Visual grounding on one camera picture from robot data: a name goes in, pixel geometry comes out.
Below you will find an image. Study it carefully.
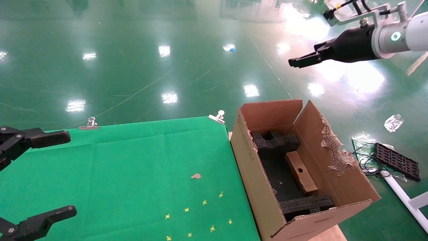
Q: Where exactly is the black foam bottom pad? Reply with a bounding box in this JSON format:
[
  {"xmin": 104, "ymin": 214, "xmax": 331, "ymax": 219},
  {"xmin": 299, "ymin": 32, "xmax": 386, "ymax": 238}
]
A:
[{"xmin": 259, "ymin": 156, "xmax": 303, "ymax": 201}]

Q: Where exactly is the flat clear plastic bag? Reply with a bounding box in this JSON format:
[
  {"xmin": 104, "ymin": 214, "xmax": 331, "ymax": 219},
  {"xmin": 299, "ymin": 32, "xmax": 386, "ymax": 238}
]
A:
[{"xmin": 352, "ymin": 134, "xmax": 378, "ymax": 148}]

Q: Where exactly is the large open cardboard carton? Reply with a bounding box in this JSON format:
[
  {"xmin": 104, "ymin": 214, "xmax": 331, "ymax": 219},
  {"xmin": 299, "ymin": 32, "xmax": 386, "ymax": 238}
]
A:
[{"xmin": 230, "ymin": 99, "xmax": 382, "ymax": 241}]

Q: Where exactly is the green tablecloth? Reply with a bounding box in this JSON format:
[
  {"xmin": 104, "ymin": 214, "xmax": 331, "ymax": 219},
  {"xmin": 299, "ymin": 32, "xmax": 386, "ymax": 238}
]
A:
[{"xmin": 0, "ymin": 116, "xmax": 261, "ymax": 241}]

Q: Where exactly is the white tube frame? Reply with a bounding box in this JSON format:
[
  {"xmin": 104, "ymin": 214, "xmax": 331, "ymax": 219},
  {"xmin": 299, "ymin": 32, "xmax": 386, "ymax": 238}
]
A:
[{"xmin": 381, "ymin": 171, "xmax": 428, "ymax": 233}]

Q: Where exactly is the black perforated grid tray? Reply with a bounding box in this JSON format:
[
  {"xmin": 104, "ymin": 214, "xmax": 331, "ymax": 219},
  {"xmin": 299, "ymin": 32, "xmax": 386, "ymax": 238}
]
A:
[{"xmin": 373, "ymin": 143, "xmax": 421, "ymax": 182}]

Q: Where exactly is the thin black cable coil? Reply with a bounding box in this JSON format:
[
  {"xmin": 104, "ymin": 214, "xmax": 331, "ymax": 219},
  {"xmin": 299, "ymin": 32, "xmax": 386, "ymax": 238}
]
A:
[{"xmin": 349, "ymin": 142, "xmax": 388, "ymax": 177}]

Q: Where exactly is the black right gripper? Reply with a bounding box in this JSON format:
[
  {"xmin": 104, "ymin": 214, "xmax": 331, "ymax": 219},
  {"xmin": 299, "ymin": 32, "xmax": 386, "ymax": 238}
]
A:
[{"xmin": 289, "ymin": 26, "xmax": 380, "ymax": 68}]

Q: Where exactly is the wooden stand top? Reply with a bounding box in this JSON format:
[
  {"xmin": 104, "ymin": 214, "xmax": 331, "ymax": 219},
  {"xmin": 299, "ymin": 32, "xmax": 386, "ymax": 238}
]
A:
[{"xmin": 309, "ymin": 225, "xmax": 345, "ymax": 241}]

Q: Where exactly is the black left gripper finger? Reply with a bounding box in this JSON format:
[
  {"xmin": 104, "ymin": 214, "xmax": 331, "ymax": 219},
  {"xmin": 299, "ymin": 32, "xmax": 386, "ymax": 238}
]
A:
[
  {"xmin": 0, "ymin": 205, "xmax": 77, "ymax": 241},
  {"xmin": 0, "ymin": 127, "xmax": 71, "ymax": 171}
]

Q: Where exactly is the silver binder clip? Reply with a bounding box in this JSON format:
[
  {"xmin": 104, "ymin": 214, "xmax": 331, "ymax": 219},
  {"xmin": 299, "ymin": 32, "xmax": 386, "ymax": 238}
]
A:
[
  {"xmin": 208, "ymin": 110, "xmax": 225, "ymax": 125},
  {"xmin": 79, "ymin": 116, "xmax": 100, "ymax": 130}
]

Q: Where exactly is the crumpled clear plastic bag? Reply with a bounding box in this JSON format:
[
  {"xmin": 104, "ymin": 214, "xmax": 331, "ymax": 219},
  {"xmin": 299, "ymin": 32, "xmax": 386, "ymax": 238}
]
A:
[{"xmin": 385, "ymin": 114, "xmax": 404, "ymax": 133}]

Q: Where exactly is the brown wooden block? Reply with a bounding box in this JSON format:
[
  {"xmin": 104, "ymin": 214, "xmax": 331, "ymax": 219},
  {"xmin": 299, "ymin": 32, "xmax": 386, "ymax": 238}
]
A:
[{"xmin": 284, "ymin": 151, "xmax": 319, "ymax": 196}]

